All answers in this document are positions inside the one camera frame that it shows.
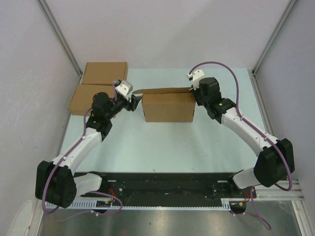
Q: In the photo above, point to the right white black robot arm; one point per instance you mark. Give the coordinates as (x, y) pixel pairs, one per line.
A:
(275, 158)

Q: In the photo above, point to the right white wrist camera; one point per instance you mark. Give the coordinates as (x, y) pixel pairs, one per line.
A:
(195, 77)

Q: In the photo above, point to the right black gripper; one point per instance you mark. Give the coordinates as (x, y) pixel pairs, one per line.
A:
(195, 92)

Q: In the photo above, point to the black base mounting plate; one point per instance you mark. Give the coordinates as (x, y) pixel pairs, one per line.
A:
(213, 185)

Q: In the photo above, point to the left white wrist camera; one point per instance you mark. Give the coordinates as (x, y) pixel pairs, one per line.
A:
(124, 88)

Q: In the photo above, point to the right aluminium frame post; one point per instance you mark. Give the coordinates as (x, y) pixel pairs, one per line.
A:
(275, 34)

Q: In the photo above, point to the aluminium frame post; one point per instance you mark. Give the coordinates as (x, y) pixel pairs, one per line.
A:
(48, 14)
(275, 34)

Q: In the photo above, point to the left aluminium frame post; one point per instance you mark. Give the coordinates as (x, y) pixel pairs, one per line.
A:
(48, 14)

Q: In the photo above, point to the cardboard box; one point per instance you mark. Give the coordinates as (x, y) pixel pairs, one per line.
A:
(104, 73)
(167, 104)
(83, 97)

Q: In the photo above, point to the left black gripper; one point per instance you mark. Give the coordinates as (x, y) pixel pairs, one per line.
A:
(132, 105)

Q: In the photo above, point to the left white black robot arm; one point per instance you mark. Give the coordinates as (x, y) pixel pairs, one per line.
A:
(56, 182)

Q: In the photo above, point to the aluminium front rail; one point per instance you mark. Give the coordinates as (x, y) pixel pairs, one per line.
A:
(274, 193)

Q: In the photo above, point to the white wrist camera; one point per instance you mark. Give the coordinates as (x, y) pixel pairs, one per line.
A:
(124, 88)
(195, 77)

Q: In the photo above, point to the white slotted cable duct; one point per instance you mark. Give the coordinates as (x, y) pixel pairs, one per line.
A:
(105, 204)

